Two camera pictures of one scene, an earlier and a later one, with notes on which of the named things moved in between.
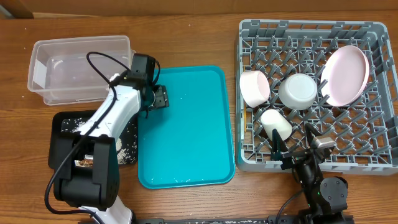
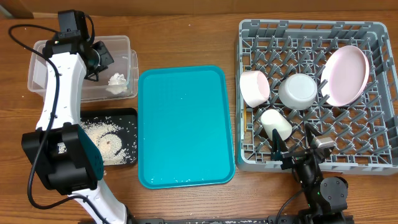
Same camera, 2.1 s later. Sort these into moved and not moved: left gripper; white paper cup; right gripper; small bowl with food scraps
Moved: left gripper
Not moved: right gripper; small bowl with food scraps; white paper cup
